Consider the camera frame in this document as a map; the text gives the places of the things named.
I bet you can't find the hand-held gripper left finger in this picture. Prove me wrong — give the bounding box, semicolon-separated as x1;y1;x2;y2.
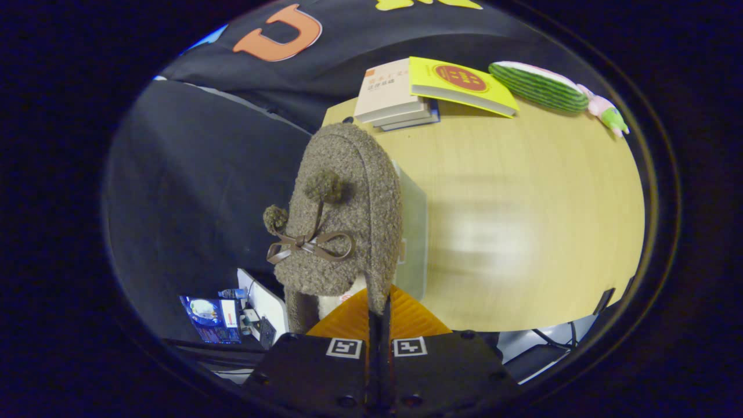
241;284;380;416

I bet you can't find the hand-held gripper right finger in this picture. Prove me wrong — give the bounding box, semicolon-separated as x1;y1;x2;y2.
380;284;520;416

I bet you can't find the pale green fabric storage box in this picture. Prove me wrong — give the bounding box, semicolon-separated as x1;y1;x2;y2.
392;160;430;302

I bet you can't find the brown fuzzy shoe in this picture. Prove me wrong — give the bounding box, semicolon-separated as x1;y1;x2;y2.
262;122;404;334

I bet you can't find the white flat panel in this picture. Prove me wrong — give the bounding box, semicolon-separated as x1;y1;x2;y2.
237;268;290;343

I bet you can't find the blue printed package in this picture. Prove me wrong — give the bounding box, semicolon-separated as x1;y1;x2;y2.
179;295;241;345

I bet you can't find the thin blue-edged book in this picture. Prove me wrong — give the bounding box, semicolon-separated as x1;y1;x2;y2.
380;99;441;132

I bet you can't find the thin white book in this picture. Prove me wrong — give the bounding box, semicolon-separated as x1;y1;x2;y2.
371;103;436;128

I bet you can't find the beige book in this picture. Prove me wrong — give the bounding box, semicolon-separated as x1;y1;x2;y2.
354;58;428;124

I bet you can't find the yellow book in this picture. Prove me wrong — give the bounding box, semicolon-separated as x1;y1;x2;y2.
408;56;520;118

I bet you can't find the watermelon slice plush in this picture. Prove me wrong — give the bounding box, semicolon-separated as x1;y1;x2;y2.
488;60;590;114

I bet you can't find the pink and green plush toy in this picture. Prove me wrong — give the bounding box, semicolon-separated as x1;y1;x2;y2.
576;83;630;138

